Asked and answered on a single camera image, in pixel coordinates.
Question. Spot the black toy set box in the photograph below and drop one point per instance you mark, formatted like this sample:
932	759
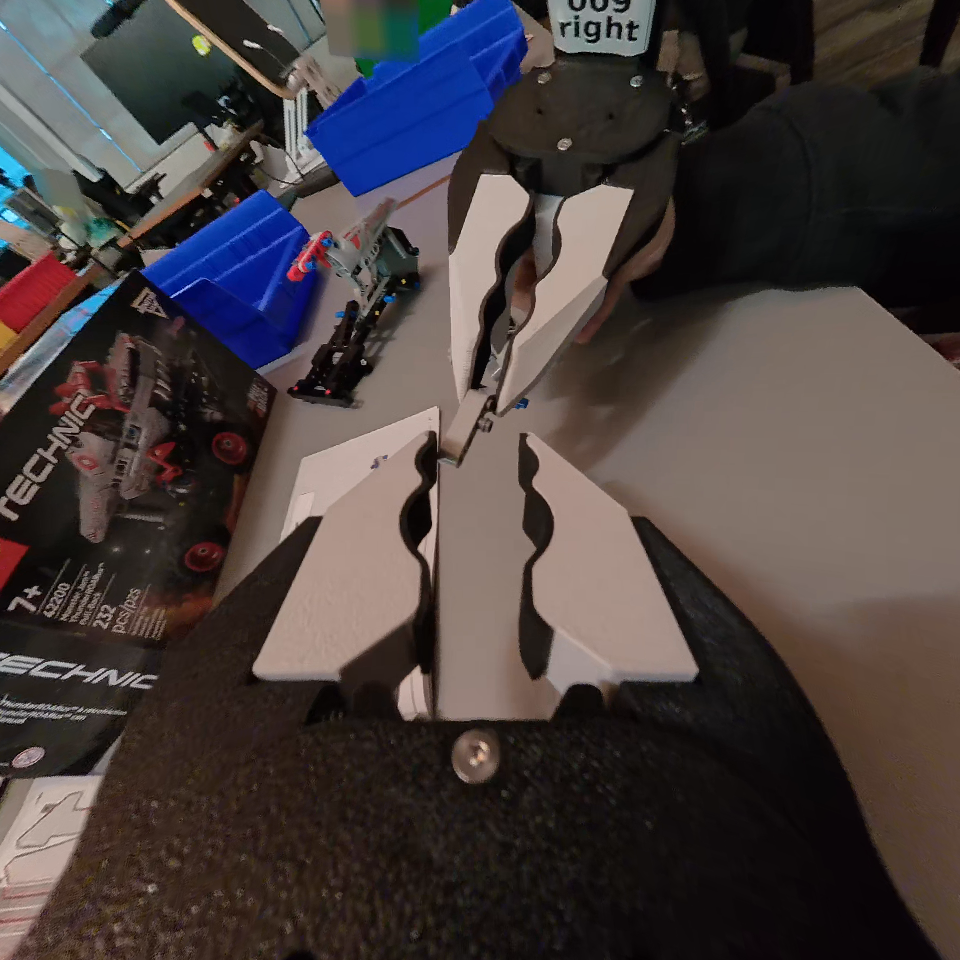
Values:
112	525

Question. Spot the grey desk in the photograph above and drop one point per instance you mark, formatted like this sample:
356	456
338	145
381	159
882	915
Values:
750	450

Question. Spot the person's right hand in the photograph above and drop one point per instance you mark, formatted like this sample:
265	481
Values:
626	289

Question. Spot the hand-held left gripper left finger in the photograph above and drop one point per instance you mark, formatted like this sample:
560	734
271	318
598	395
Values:
345	592

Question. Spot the wooden background table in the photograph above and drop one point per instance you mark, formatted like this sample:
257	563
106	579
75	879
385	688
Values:
195	180

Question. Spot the red plastic bin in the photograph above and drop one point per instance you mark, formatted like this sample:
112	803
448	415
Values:
34	292

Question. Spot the person's right forearm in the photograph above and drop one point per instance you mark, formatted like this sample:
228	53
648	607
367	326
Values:
810	187

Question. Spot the grey angled toy beam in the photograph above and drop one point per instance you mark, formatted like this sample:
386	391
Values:
465	431

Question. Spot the blue plastic bin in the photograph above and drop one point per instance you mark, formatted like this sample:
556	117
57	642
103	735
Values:
405	127
240	255

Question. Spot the sticker sheet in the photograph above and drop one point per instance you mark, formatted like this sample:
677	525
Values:
37	847

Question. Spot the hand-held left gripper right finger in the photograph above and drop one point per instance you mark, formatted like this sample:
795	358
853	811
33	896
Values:
607	600

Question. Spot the white instruction booklet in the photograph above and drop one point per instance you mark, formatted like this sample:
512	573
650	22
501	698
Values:
352	465

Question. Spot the partly built toy vehicle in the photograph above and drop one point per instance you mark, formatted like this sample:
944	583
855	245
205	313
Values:
360	300

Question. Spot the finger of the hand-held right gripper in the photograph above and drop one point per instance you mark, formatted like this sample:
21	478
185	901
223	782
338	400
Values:
476	240
581	255

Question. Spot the black monitor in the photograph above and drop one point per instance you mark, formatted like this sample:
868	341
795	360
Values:
165	82

